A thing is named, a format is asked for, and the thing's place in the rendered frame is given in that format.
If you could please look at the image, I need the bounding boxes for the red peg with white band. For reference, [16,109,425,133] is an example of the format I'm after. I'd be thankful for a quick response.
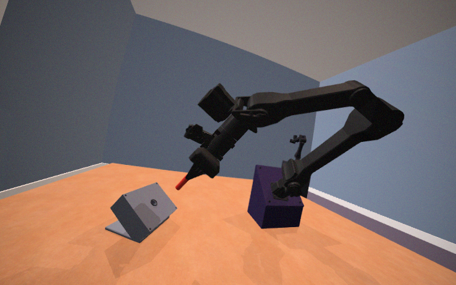
[175,176,188,190]

